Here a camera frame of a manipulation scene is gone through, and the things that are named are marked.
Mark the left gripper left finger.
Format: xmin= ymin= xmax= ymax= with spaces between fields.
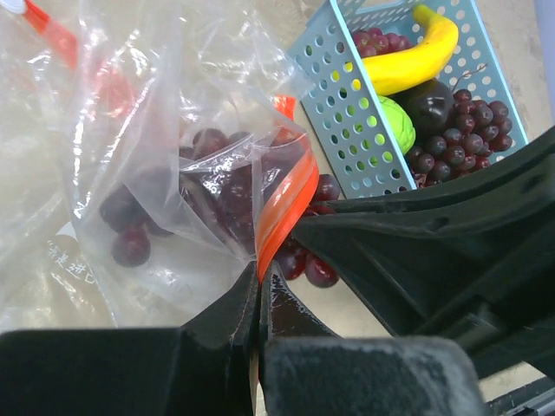
xmin=1 ymin=263 xmax=259 ymax=415

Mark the clear orange-zip bag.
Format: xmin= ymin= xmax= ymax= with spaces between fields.
xmin=1 ymin=1 xmax=312 ymax=332

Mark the light blue plastic basket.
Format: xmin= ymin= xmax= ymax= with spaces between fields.
xmin=290 ymin=1 xmax=528 ymax=198

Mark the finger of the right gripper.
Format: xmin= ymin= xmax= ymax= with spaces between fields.
xmin=293 ymin=131 xmax=554 ymax=377

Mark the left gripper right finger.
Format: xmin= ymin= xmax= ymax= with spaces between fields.
xmin=260 ymin=265 xmax=488 ymax=415

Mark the red grape bunch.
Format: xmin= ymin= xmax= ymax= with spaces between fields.
xmin=98 ymin=127 xmax=342 ymax=289
xmin=350 ymin=26 xmax=515 ymax=187

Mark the yellow banana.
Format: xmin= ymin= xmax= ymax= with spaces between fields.
xmin=349 ymin=1 xmax=459 ymax=95

